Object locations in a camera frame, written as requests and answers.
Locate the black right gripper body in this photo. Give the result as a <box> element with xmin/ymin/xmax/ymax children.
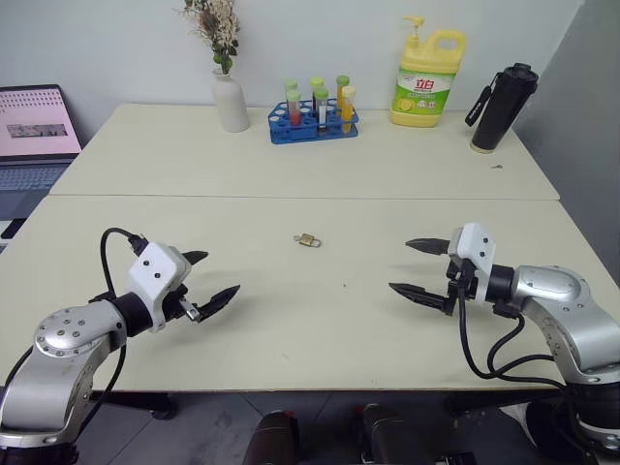
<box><xmin>444</xmin><ymin>257</ymin><xmax>480</xmax><ymax>317</ymax></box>

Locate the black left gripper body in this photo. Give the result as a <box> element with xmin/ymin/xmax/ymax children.
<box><xmin>162</xmin><ymin>284</ymin><xmax>203</xmax><ymax>325</ymax></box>

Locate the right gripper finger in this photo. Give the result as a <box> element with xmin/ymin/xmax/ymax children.
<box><xmin>387</xmin><ymin>282</ymin><xmax>450</xmax><ymax>314</ymax></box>
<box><xmin>404</xmin><ymin>237</ymin><xmax>452</xmax><ymax>257</ymax></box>

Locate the dark rounded shape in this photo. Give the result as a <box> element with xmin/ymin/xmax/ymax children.
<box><xmin>352</xmin><ymin>403</ymin><xmax>420</xmax><ymax>465</ymax></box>
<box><xmin>240</xmin><ymin>409</ymin><xmax>301</xmax><ymax>465</ymax></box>

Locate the white ceramic vase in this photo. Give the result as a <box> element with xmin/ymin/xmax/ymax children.
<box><xmin>211</xmin><ymin>68</ymin><xmax>251</xmax><ymax>134</ymax></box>

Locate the yellow-capped tube, orange liquid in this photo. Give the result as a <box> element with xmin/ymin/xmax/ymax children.
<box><xmin>340</xmin><ymin>85</ymin><xmax>357</xmax><ymax>135</ymax></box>

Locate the yellow dish soap pump bottle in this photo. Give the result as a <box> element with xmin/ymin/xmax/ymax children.
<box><xmin>389</xmin><ymin>15</ymin><xmax>467</xmax><ymax>129</ymax></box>

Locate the blue test tube rack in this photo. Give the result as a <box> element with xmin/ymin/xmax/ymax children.
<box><xmin>267</xmin><ymin>98</ymin><xmax>362</xmax><ymax>145</ymax></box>

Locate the green-capped tube, clear liquid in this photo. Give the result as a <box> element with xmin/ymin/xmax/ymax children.
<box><xmin>313</xmin><ymin>87</ymin><xmax>330</xmax><ymax>133</ymax></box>

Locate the green-capped tube, orange liquid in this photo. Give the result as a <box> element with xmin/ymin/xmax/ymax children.
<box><xmin>334</xmin><ymin>74</ymin><xmax>352</xmax><ymax>110</ymax></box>

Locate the green-capped tube, red liquid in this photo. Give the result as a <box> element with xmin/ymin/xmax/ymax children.
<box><xmin>285</xmin><ymin>89</ymin><xmax>303</xmax><ymax>127</ymax></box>

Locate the green-capped tube, dark liquid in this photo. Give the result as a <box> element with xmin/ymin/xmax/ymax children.
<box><xmin>309</xmin><ymin>76</ymin><xmax>326</xmax><ymax>111</ymax></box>

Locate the open grey laptop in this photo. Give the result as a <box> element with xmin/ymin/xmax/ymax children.
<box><xmin>0</xmin><ymin>84</ymin><xmax>83</xmax><ymax>241</ymax></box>

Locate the dried flower bunch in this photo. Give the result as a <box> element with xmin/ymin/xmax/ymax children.
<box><xmin>176</xmin><ymin>0</ymin><xmax>242</xmax><ymax>77</ymax></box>

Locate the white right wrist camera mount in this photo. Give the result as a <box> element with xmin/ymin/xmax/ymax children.
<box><xmin>447</xmin><ymin>222</ymin><xmax>498</xmax><ymax>302</ymax></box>

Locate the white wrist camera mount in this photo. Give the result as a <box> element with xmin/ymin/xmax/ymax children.
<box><xmin>127</xmin><ymin>241</ymin><xmax>193</xmax><ymax>334</ymax></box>
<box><xmin>447</xmin><ymin>222</ymin><xmax>498</xmax><ymax>302</ymax></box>

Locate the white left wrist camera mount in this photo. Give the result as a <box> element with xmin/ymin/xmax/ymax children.
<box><xmin>127</xmin><ymin>241</ymin><xmax>193</xmax><ymax>334</ymax></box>

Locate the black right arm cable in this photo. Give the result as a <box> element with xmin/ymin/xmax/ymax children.
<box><xmin>457</xmin><ymin>290</ymin><xmax>569</xmax><ymax>388</ymax></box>

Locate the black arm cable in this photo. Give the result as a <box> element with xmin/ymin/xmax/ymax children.
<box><xmin>77</xmin><ymin>227</ymin><xmax>149</xmax><ymax>435</ymax></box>
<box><xmin>457</xmin><ymin>290</ymin><xmax>569</xmax><ymax>388</ymax></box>

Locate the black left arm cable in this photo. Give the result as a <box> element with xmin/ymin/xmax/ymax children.
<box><xmin>77</xmin><ymin>227</ymin><xmax>149</xmax><ymax>435</ymax></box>

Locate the black tumbler with strap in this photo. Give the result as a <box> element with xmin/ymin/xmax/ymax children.
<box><xmin>464</xmin><ymin>62</ymin><xmax>541</xmax><ymax>155</ymax></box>

